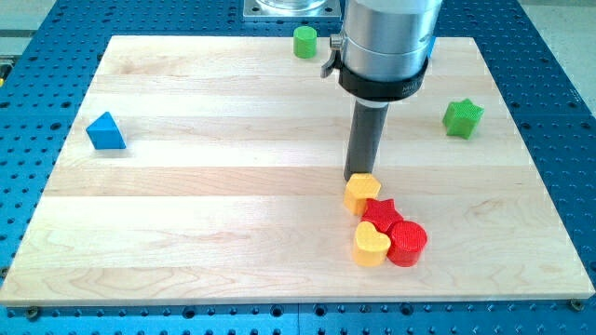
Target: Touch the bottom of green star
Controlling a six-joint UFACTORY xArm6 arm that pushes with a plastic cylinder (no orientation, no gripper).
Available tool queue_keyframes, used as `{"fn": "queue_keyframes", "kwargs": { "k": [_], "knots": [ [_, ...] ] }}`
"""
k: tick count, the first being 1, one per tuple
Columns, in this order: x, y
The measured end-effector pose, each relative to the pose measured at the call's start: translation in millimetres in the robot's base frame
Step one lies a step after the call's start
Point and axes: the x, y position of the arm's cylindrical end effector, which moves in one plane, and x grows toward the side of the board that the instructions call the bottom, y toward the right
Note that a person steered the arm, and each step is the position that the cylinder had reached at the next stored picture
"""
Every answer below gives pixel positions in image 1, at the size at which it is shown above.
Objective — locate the green cylinder block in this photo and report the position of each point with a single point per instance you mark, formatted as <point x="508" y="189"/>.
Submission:
<point x="305" y="42"/>

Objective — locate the red star block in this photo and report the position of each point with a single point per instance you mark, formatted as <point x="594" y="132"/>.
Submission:
<point x="381" y="214"/>

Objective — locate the green star block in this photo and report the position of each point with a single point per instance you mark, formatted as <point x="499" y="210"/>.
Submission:
<point x="461" y="118"/>

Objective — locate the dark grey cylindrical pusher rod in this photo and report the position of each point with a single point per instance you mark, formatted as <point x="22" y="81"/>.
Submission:
<point x="365" y="134"/>

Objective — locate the yellow heart block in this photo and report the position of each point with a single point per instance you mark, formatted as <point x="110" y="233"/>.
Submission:
<point x="369" y="246"/>

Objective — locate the blue triangle block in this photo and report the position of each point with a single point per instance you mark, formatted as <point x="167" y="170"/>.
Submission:
<point x="104" y="133"/>

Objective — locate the yellow hexagon block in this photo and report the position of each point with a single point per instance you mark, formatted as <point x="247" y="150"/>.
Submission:
<point x="359" y="188"/>

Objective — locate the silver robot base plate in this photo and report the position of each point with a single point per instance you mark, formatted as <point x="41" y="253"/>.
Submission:
<point x="291" y="9"/>

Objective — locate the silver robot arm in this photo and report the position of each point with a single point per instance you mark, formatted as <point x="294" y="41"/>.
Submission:
<point x="381" y="52"/>

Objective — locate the light wooden board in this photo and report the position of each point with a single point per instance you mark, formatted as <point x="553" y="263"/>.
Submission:
<point x="231" y="188"/>

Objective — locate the red cylinder block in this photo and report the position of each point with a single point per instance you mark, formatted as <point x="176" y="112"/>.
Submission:
<point x="408" y="241"/>

